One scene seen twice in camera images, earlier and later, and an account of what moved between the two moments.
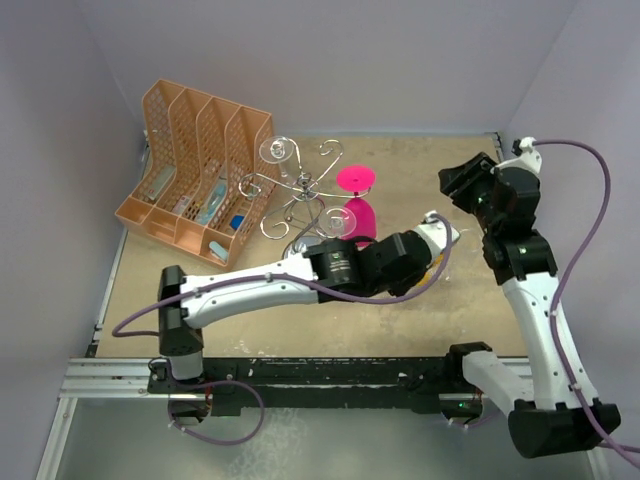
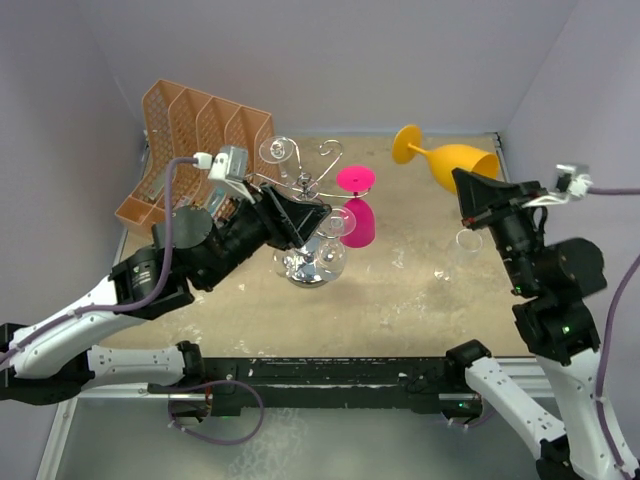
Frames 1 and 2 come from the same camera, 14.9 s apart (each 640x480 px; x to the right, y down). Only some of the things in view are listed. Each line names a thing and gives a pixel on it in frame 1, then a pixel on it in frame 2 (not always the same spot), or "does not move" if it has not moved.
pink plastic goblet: [358, 178] does not move
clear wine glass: [276, 150] does not move
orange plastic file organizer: [204, 176] does not move
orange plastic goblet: [438, 260] -> [443, 159]
